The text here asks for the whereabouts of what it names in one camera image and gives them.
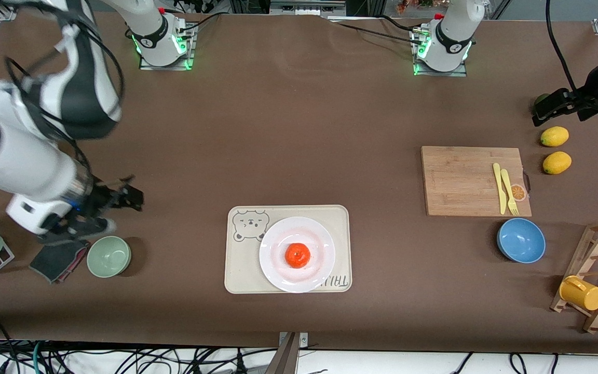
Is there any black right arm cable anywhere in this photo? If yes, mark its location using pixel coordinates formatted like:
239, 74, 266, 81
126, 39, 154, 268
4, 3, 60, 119
6, 13, 126, 162

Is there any black base power cable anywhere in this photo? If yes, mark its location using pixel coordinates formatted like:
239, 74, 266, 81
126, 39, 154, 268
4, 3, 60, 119
330, 21, 419, 45

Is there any white round plate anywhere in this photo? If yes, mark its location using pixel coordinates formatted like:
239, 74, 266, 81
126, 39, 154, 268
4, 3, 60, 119
259, 216, 336, 293

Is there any metal frame bar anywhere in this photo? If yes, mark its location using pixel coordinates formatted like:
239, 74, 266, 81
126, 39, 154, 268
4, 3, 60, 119
269, 0, 347, 16

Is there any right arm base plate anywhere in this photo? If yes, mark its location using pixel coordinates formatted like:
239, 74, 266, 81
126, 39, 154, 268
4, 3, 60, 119
140, 23, 196, 71

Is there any orange mandarin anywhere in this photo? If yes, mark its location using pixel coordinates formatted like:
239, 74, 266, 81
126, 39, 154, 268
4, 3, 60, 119
285, 243, 311, 269

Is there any pale green bowl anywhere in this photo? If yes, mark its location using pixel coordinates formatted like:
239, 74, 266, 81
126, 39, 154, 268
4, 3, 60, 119
87, 236, 132, 278

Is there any metal table clamp bracket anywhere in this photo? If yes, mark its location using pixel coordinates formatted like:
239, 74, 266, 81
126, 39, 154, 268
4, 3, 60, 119
277, 331, 309, 374

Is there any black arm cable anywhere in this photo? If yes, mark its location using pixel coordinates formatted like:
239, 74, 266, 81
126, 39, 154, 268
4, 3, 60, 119
546, 0, 576, 91
6, 13, 126, 162

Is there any wooden peg drying rack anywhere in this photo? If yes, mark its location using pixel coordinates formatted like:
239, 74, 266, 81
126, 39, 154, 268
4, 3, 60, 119
550, 220, 598, 334

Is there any bamboo cutting board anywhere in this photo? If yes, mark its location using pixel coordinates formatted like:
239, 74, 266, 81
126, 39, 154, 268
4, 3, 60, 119
421, 146, 533, 217

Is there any dark folded cloth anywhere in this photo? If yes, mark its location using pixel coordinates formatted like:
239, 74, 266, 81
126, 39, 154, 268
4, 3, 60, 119
29, 239, 90, 284

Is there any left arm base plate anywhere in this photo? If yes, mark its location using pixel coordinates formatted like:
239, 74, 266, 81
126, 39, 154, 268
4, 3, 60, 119
411, 29, 468, 77

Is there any blue bowl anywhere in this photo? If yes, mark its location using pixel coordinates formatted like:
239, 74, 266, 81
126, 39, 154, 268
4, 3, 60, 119
497, 218, 547, 264

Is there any cream bear print tray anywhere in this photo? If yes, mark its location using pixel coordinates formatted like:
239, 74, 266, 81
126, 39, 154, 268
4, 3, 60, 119
224, 205, 352, 295

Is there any yellow plastic knife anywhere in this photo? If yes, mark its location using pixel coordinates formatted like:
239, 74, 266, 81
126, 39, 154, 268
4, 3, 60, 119
493, 163, 508, 215

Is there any yellow plastic fork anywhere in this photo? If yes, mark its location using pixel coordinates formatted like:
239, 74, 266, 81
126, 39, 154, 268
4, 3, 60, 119
500, 169, 520, 216

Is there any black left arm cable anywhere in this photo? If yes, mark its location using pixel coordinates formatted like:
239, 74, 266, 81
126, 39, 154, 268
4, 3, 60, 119
546, 0, 576, 91

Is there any yellow lemon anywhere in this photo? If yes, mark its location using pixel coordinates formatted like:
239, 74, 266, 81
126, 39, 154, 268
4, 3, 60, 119
542, 151, 573, 175
540, 126, 570, 147

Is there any yellow plastic mug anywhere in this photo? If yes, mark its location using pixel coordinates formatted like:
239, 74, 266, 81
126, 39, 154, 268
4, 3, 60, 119
559, 275, 598, 312

